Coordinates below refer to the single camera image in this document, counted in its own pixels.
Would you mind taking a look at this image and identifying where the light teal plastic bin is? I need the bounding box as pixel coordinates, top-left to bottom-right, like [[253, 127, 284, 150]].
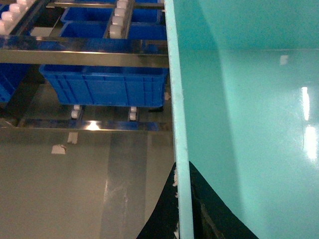
[[164, 0, 319, 239]]

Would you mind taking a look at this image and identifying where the blue crate lower shelf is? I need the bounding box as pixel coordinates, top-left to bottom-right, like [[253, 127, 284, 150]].
[[39, 65, 168, 108]]

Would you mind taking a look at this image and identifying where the steel shelf front rail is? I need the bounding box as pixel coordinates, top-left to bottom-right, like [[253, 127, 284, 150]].
[[0, 35, 169, 68]]

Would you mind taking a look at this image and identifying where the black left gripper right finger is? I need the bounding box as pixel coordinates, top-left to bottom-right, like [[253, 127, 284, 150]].
[[189, 163, 257, 239]]

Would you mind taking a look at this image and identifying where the white roller conveyor track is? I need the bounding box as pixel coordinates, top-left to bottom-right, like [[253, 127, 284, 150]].
[[103, 0, 135, 39]]

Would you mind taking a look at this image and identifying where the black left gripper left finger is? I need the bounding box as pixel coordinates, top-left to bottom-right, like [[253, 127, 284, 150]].
[[137, 164, 179, 239]]

